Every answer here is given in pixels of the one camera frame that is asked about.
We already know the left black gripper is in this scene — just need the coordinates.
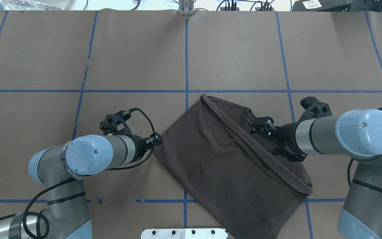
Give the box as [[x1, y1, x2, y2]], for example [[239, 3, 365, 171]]
[[135, 133, 163, 158]]

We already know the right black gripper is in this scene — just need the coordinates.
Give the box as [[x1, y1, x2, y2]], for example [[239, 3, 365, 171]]
[[250, 117, 307, 162]]

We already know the dark brown t-shirt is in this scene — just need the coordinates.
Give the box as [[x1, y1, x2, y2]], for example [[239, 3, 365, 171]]
[[155, 94, 313, 239]]

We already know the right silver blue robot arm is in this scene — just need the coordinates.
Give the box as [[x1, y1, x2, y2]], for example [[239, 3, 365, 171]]
[[250, 106, 382, 239]]

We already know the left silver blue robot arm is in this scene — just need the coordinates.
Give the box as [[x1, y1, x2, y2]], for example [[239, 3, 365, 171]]
[[0, 133, 162, 239]]

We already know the black box with label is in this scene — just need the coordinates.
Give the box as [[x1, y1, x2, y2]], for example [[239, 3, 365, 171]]
[[291, 0, 352, 12]]

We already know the black orange connector block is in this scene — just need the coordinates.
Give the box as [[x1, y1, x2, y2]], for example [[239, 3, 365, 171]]
[[217, 0, 239, 12]]

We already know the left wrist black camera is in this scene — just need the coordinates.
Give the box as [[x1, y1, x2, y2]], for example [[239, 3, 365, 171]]
[[99, 110, 133, 137]]

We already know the wrist black camera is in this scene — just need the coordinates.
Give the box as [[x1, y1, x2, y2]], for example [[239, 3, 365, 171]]
[[99, 110, 133, 137], [297, 96, 332, 122]]

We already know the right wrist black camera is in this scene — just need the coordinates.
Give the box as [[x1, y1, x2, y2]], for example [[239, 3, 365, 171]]
[[297, 96, 332, 122]]

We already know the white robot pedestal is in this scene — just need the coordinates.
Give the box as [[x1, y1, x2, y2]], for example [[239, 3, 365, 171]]
[[141, 228, 229, 239]]

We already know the aluminium frame post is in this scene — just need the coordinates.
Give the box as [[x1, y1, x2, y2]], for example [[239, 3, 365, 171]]
[[176, 0, 195, 16]]

